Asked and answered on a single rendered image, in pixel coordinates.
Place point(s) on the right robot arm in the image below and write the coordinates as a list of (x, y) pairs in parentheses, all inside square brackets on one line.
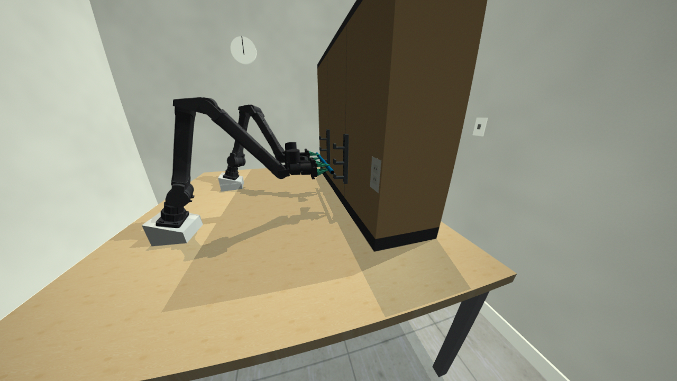
[(174, 214)]

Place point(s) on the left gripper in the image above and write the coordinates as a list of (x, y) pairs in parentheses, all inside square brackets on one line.
[(308, 154)]

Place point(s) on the blue bar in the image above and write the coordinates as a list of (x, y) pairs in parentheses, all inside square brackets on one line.
[(328, 167)]

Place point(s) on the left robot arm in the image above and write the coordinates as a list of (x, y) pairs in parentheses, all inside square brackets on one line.
[(236, 158)]

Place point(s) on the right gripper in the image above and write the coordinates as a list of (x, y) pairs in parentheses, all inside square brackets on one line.
[(311, 168)]

